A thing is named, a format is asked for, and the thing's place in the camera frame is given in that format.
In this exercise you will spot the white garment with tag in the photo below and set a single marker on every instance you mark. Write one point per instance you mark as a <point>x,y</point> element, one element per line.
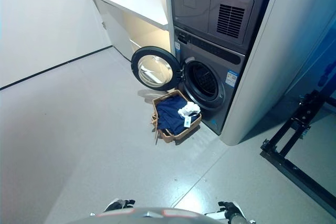
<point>189,108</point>

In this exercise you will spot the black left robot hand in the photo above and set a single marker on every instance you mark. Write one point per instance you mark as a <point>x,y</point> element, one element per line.
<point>119,204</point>

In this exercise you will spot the grey front-load washing machine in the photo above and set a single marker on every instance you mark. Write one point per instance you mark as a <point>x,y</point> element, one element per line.
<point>210,119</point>

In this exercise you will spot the woven wicker laundry basket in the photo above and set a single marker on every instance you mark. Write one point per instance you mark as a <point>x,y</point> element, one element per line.
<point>183,136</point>

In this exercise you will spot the grey robot torso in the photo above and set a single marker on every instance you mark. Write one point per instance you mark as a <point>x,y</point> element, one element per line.
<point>147,217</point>

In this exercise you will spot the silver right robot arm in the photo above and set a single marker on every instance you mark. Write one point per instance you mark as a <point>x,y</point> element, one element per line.
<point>240,220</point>

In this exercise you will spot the dark blue garment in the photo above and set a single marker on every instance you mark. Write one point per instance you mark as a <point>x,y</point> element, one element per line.
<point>168,116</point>

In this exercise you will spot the grey tumble dryer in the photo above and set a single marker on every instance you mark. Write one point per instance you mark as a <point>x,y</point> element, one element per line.
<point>194,6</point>

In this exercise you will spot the white laundry counter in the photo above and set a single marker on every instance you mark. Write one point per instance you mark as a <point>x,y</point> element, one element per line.
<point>141,6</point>

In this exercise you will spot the black metal frame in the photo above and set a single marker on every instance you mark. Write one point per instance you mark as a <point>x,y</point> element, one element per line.
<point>288,166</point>

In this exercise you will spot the blue glass partition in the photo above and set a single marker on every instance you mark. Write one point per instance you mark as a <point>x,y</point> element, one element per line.
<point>315,77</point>

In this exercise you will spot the white appliance enclosure panel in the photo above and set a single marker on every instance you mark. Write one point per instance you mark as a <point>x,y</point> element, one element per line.
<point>262,77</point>

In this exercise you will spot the energy label sticker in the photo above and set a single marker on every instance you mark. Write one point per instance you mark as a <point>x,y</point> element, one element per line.
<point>231,77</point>

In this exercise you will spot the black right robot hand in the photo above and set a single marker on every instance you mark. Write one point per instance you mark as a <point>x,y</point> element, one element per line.
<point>232,208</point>

